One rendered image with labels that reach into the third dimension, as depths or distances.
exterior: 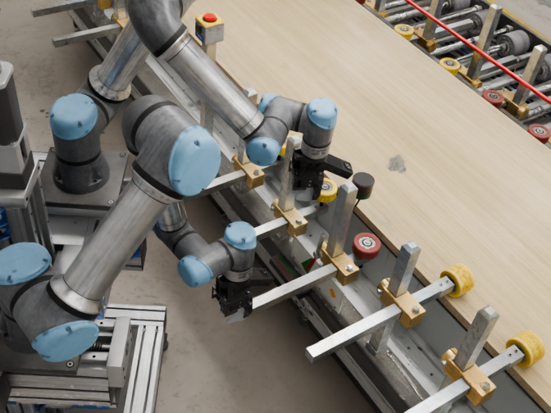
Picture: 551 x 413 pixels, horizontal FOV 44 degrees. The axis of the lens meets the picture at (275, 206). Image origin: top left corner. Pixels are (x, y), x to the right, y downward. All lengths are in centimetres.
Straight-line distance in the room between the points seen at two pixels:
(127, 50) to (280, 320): 152
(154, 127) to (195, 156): 10
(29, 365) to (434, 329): 116
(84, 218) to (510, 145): 145
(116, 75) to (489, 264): 116
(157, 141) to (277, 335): 172
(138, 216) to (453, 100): 162
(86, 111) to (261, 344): 139
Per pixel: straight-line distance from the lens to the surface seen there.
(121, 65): 179
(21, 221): 167
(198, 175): 126
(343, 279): 198
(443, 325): 210
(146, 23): 154
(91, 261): 133
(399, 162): 229
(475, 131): 254
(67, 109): 182
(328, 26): 295
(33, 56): 438
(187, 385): 273
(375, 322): 177
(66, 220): 197
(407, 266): 173
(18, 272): 144
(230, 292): 174
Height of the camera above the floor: 235
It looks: 45 degrees down
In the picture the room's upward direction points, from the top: 8 degrees clockwise
